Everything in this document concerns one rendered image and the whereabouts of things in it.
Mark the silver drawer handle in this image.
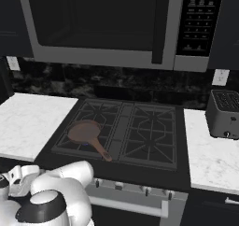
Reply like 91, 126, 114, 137
224, 196, 239, 206

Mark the dark wall cupboard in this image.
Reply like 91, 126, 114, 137
206, 0, 239, 72
0, 0, 35, 59

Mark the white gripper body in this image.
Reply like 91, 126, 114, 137
7, 164, 42, 190

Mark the silver oven door handle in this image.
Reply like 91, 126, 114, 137
88, 195, 170, 219

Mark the black microwave door handle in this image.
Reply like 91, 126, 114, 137
151, 0, 172, 65

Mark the dark grey toaster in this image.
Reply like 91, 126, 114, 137
204, 89, 239, 141

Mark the microwave door with dark window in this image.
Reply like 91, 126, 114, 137
16, 0, 185, 72

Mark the dark base cupboard drawer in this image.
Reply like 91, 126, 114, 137
179, 188, 239, 226

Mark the grey microwave oven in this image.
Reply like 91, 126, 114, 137
16, 0, 226, 73

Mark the black oven door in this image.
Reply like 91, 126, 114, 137
90, 204, 162, 226

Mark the white wall outlet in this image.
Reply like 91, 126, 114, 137
211, 68, 231, 87
6, 55, 21, 72

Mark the brown frying pan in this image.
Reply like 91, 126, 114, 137
66, 120, 113, 162

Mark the black stove with grates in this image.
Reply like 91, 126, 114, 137
33, 97, 191, 226

